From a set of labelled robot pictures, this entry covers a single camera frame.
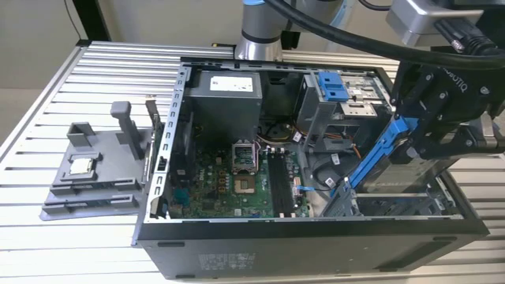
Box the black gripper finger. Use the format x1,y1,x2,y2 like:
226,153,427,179
391,63,450,140
415,99,489,160

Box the hard disk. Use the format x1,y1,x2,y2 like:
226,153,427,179
346,114,453,195

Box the black wire with blue plug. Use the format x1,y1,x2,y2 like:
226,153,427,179
293,170,347,198

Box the blue drive latch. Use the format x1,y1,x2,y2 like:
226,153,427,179
317,72,350,103

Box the grey metal drive cage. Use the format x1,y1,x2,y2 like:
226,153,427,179
294,70,395,151

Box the round black fan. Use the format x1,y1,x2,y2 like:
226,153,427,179
262,120,295,140

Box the black RAM slot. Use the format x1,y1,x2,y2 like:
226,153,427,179
277,149,293,219
267,149,282,219
271,149,287,219

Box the metal socket cover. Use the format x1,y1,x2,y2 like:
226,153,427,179
230,138,259,175

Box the grey power supply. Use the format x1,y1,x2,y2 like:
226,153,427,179
185,70,263,143

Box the CPU socket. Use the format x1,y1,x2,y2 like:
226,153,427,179
231,174,257,195

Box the green motherboard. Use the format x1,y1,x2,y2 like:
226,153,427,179
167,124,313,220

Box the black PC case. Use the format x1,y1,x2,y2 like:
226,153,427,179
130,56,491,280

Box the grey parts rack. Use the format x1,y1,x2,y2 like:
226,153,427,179
37,100,165,222

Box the silver CPU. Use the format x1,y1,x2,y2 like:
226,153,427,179
69,158,95,175

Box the thin orange wire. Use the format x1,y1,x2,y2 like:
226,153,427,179
325,133,366,162

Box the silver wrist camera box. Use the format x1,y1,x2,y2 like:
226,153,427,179
385,0,485,47

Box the thick black cable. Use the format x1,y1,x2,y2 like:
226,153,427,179
266,0,505,70

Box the black wire with white label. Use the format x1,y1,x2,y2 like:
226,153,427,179
309,149,363,190

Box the thin black cable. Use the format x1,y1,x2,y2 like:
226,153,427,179
357,0,394,11

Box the yellow white wire bundle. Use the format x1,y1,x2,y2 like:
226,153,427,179
254,125,305,147

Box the locking lever wire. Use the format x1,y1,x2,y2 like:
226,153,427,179
253,140,262,174

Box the black metal post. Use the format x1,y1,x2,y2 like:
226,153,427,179
71,0,113,42

